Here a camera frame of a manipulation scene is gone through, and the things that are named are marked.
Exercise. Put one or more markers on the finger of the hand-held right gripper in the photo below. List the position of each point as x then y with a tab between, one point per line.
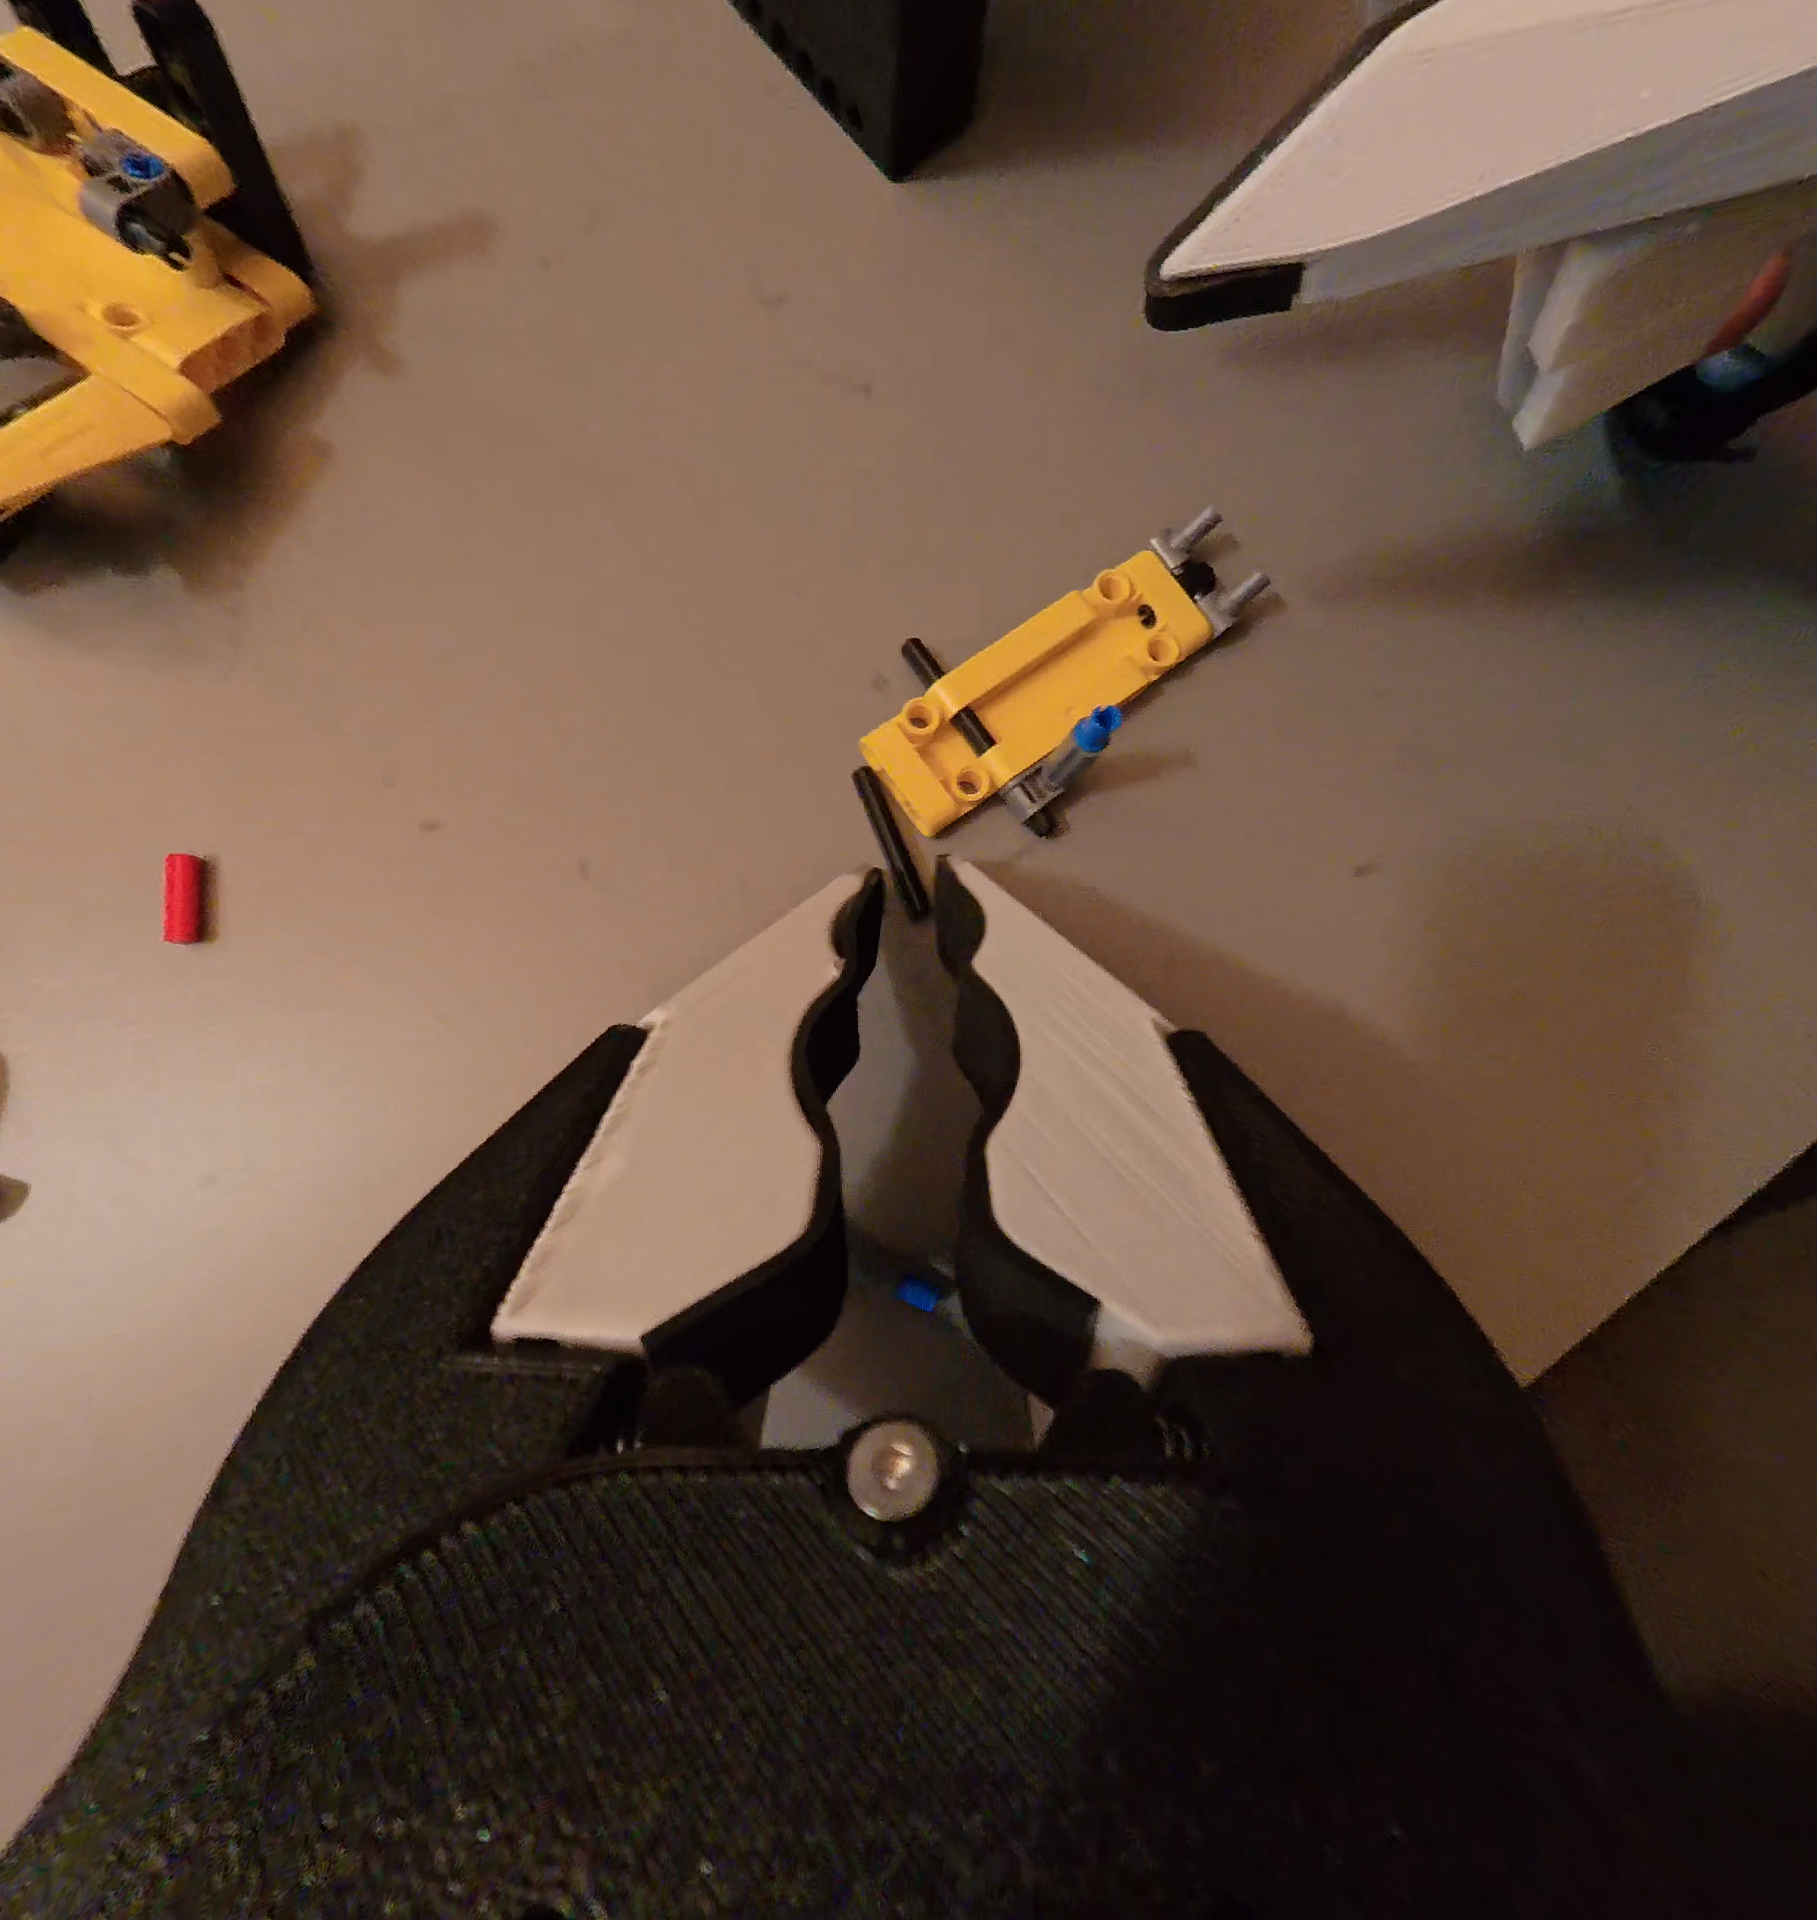
1523	134

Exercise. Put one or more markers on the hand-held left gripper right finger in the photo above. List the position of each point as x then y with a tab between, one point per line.
1120	1171

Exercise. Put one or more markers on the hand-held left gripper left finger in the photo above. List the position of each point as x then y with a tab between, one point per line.
699	1155

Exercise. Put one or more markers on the black toy axle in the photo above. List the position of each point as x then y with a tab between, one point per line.
891	840

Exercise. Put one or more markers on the yellow toy brick panel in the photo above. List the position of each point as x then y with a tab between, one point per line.
1029	691

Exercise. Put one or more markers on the grey connector with blue pin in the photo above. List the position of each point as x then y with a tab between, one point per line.
919	1293

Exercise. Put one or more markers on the small red toy bushing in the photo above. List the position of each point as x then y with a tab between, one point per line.
184	900

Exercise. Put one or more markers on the large yellow toy vehicle model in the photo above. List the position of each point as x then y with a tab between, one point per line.
879	74

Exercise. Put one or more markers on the yellow toy brick assembly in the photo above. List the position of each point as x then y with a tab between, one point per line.
98	285

